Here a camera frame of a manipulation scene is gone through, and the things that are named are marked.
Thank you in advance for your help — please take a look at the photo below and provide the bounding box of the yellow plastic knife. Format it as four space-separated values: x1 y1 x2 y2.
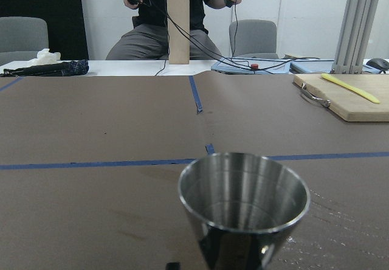
320 73 380 104

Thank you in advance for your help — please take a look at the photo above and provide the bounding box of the aluminium frame post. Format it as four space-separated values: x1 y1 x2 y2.
330 0 379 74

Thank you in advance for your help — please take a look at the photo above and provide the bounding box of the wooden plank upright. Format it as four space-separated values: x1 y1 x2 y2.
167 0 190 64

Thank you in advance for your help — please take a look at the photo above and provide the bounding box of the white crumpled tissue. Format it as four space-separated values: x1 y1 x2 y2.
28 49 61 66

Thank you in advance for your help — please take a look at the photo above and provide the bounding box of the black computer mouse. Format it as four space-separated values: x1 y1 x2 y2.
366 58 389 72

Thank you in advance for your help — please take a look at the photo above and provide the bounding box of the blue teach pendant right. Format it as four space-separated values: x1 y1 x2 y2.
290 59 380 74

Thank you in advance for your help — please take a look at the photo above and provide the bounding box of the blue teach pendant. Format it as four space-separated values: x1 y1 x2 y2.
211 57 292 75
290 59 380 74

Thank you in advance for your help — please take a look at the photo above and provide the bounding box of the bamboo cutting board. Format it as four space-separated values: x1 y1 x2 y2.
294 74 388 122

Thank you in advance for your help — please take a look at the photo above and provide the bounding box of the seated operator in black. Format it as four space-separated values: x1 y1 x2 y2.
106 0 242 60

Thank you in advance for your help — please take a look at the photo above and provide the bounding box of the blue teach pendant left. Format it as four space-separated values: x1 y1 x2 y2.
211 57 292 75

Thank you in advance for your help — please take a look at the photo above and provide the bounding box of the folded dark umbrella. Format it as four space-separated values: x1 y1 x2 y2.
1 60 89 77

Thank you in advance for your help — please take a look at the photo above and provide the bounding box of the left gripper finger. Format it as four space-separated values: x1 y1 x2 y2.
165 262 181 270

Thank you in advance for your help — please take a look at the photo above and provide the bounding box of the steel jigger measuring cup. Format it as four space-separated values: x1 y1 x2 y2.
177 153 311 269

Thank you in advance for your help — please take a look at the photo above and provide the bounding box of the grey office chair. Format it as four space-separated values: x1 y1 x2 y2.
229 19 279 59

